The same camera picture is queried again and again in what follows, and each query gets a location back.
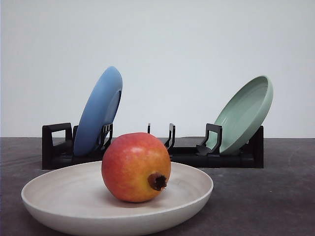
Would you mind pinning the black plate rack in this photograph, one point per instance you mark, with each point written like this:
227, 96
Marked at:
58, 149

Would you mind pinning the green plate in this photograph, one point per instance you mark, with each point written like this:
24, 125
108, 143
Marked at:
242, 114

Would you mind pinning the blue plate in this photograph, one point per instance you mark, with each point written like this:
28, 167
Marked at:
99, 110

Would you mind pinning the white plate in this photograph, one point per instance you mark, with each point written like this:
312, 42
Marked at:
75, 195

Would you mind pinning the red yellow pomegranate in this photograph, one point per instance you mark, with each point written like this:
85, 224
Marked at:
135, 167

